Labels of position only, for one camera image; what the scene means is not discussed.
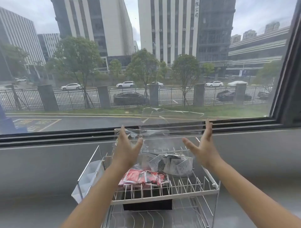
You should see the person's right hand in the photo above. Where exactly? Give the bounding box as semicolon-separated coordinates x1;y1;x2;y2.
182;118;223;169

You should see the person's left hand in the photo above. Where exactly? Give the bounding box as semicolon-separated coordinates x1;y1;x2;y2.
112;126;143;171

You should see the clear plastic bag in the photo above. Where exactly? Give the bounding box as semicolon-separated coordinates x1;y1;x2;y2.
139;107;205;177
114;128;170;188

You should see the person's left forearm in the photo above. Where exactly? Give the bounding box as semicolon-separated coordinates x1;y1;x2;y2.
61;162;132;228

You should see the person's right forearm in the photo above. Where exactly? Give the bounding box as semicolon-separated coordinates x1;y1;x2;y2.
206;157;301;228

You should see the white plastic cutlery holder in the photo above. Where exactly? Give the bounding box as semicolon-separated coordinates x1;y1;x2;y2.
71;159;105;204

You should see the black sedan car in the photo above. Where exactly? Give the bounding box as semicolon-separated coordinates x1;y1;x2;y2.
113;92;149;106

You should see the black box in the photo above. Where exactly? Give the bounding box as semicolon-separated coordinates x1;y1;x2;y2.
123;188;173;211

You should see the white suv car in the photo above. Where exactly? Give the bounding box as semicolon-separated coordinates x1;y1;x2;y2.
116;81;135;89

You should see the white covered car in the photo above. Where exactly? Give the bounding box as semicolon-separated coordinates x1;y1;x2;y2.
227;80;249;87

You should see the black fence with grey pillars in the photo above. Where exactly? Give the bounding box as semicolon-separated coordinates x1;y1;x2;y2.
0;83;274;112

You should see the row of green street trees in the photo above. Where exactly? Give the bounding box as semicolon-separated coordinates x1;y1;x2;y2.
0;36;283;108

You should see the white wire dish rack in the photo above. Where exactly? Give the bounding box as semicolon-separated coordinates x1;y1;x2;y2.
77;138;221;228

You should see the dark window frame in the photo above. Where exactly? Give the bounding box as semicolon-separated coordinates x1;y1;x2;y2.
0;0;301;148

